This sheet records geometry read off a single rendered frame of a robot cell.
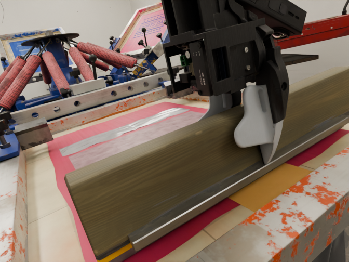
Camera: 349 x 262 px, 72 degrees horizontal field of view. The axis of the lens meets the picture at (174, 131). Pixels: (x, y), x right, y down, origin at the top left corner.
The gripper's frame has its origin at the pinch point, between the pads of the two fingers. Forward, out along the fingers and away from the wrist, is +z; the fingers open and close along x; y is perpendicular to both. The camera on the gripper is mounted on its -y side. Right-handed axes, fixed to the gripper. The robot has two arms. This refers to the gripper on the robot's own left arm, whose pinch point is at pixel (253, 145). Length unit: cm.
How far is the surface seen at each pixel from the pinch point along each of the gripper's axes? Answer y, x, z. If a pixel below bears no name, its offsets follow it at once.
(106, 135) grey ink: 7.9, -40.6, 3.9
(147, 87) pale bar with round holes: -20, -71, 0
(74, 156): 16.9, -35.8, 4.1
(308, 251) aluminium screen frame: 7.0, 10.8, 3.2
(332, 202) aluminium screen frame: 3.4, 10.7, 1.0
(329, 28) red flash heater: -106, -46, -4
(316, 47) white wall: -199, -105, 17
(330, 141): -14.5, 1.4, 5.1
